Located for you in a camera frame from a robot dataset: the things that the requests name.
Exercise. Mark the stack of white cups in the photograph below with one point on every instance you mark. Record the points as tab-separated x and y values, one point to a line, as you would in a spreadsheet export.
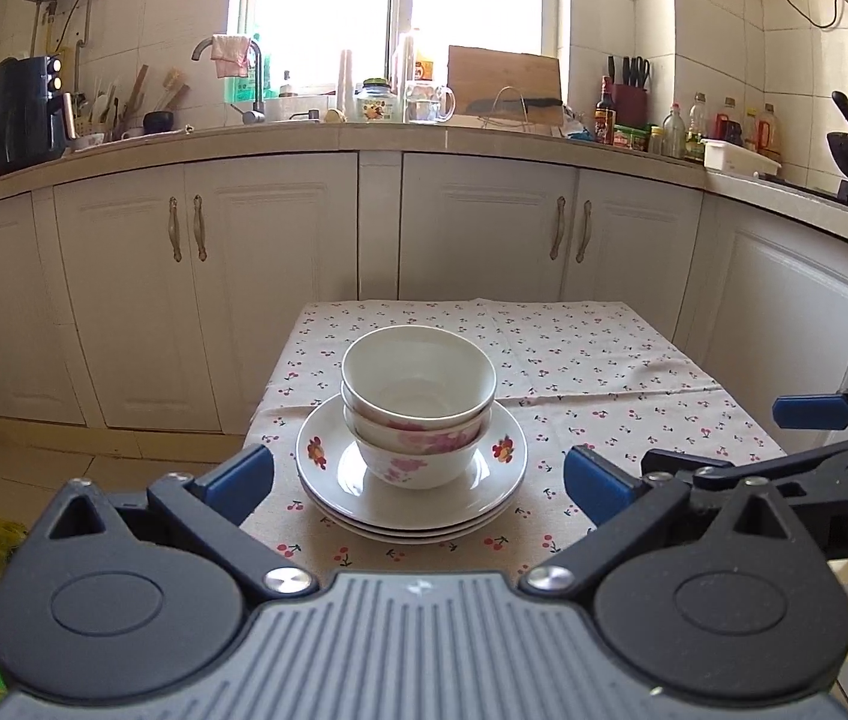
347	86

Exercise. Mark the clear glass bottle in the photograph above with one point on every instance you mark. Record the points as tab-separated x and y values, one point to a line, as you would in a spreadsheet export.
674	135

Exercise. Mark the dark soy sauce bottle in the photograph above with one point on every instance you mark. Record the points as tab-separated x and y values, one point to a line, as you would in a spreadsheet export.
605	116

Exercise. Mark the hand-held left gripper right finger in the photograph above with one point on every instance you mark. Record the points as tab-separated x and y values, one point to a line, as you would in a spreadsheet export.
596	491

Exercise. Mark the wooden cutting board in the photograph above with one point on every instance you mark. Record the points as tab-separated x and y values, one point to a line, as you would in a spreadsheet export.
503	71

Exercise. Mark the wooden brush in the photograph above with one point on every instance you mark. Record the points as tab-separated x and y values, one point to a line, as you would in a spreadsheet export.
173	86

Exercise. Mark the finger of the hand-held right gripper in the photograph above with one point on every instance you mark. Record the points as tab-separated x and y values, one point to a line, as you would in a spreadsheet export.
668	463
814	411

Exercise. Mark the green tin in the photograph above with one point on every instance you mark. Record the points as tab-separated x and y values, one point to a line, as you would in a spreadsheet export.
630	139

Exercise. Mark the pink dish cloth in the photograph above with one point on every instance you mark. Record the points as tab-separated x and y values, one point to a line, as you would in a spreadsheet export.
231	56

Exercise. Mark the white kitchen cabinets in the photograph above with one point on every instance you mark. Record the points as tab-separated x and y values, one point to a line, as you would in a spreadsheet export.
281	277

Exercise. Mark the beige stone countertop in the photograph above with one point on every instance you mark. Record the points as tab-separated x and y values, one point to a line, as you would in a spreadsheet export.
469	136

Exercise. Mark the white plastic tray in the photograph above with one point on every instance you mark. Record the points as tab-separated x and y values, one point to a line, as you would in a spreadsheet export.
740	156

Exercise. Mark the window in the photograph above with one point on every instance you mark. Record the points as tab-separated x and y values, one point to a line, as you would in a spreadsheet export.
319	15

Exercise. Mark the green dish soap bottle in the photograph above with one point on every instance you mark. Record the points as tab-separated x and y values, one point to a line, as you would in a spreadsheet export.
240	86

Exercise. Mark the dark red knife block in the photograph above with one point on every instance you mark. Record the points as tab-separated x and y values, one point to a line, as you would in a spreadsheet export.
630	101

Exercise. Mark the cherry print tablecloth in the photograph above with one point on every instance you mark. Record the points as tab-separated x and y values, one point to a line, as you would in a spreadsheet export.
581	345

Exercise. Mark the white floral plate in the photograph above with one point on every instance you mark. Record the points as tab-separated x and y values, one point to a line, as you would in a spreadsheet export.
413	539
413	530
484	480

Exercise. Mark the orange oil bottle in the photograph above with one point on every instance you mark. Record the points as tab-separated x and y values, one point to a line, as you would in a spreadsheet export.
769	131

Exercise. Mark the yellow-cap oil bottle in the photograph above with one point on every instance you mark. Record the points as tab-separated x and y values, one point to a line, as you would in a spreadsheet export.
696	127

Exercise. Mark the white pink-flower bowl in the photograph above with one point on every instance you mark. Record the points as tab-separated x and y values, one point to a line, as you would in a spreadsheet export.
409	469
416	367
424	439

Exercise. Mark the glass pitcher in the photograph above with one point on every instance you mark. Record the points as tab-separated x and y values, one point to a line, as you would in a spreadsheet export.
424	101

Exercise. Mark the small black bowl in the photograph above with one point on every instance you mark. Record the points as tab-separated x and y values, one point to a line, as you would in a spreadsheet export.
158	120

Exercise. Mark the black air fryer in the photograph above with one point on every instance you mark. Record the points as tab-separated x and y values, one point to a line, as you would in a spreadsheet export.
23	116

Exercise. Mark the floral glass jar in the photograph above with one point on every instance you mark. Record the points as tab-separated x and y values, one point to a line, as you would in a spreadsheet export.
377	101

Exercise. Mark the metal kitchen faucet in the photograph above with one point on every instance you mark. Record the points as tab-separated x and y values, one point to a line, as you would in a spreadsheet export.
257	75

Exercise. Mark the red seasoning bottle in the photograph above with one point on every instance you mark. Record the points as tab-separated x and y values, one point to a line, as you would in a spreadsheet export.
728	124

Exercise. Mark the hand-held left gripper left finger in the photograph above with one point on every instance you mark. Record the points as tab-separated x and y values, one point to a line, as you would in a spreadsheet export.
240	481

